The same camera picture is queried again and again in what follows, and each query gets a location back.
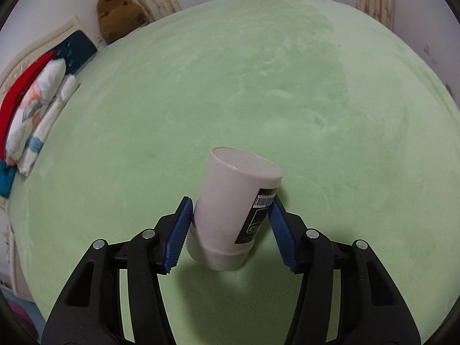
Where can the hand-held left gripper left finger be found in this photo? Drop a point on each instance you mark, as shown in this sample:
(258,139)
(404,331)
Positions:
(178,237)

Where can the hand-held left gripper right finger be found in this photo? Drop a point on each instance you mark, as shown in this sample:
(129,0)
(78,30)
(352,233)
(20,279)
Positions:
(282,237)

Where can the white cup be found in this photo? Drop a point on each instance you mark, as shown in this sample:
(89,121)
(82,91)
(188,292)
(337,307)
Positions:
(226,205)

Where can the white patterned pillows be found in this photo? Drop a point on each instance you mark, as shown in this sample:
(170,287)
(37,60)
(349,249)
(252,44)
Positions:
(39,133)

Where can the floral folded quilt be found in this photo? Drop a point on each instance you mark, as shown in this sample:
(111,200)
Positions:
(39,90)

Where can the brown plush toy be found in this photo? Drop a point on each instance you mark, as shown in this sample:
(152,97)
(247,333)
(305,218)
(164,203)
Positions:
(118,18)

